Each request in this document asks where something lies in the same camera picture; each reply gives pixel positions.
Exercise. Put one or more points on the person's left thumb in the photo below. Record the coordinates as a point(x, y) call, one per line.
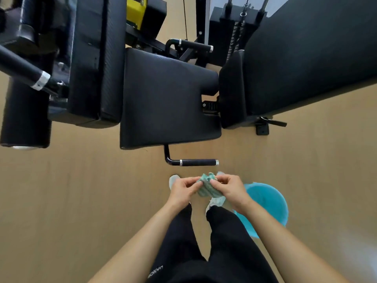
point(194, 181)

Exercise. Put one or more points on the black foam roller pad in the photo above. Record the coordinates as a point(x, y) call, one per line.
point(25, 117)

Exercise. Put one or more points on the black padded machine seat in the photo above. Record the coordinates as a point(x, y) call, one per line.
point(168, 100)

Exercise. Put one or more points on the white shoe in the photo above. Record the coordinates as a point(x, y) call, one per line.
point(173, 181)
point(216, 201)

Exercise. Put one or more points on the small black bench pad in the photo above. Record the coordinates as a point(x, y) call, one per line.
point(232, 89)

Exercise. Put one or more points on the large black bench pad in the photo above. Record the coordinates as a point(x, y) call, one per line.
point(312, 53)

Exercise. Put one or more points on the white right shoe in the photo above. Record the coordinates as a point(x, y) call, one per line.
point(216, 201)

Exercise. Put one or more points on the person's right thumb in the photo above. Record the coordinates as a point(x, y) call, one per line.
point(218, 180)

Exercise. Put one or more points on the green striped cleaning cloth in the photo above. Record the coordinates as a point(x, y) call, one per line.
point(207, 188)

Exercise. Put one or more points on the black weight stack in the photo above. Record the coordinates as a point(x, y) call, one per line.
point(235, 29)

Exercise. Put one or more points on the yellow machine part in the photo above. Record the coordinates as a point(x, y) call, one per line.
point(136, 9)

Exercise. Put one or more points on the blue plastic bucket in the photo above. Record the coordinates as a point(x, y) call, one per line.
point(269, 204)

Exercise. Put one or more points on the person's left forearm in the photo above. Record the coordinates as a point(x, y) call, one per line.
point(138, 247)

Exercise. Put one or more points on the black adjustment lever knob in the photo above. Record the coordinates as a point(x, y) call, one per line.
point(268, 124)

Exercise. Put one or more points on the black trousers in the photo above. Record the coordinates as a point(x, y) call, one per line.
point(223, 250)

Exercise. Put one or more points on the person's left hand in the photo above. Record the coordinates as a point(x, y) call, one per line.
point(180, 193)

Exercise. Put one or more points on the person's right hand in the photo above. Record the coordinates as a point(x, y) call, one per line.
point(232, 190)

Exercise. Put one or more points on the white left shoe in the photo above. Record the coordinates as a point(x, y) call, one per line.
point(173, 181)

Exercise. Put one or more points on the person's right forearm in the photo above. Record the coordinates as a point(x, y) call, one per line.
point(282, 244)

